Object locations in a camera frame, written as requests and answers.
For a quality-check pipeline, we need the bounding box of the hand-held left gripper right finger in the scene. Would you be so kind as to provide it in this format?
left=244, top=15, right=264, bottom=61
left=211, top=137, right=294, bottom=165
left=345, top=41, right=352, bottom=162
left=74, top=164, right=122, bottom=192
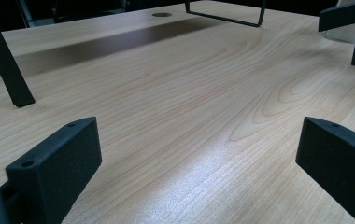
left=294, top=116, right=355, bottom=224

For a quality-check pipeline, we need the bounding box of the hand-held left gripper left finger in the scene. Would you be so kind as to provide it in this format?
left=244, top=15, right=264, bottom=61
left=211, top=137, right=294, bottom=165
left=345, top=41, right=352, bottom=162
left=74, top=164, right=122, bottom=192
left=5, top=117, right=103, bottom=224

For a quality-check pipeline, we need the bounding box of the clear plastic cup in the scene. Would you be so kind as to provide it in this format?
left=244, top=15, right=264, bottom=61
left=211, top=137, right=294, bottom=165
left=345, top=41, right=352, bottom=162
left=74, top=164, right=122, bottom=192
left=322, top=19, right=355, bottom=44

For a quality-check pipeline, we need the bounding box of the black stand leg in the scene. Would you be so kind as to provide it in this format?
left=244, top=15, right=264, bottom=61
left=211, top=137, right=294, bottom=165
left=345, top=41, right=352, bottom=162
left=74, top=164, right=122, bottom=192
left=0, top=0, right=36, bottom=108

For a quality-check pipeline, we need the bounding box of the grey metal stand pole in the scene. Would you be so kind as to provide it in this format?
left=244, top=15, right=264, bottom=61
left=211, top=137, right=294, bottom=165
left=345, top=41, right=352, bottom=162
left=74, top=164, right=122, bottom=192
left=16, top=0, right=38, bottom=29

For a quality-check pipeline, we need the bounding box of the black metal frame stand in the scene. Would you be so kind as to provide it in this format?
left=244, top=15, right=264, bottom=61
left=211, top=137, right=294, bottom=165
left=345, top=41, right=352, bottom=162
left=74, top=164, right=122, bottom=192
left=184, top=0, right=268, bottom=28

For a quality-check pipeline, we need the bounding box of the round desk cable grommet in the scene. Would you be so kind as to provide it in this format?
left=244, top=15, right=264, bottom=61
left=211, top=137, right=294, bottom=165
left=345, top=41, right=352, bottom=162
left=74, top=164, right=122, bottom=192
left=151, top=11, right=174, bottom=19

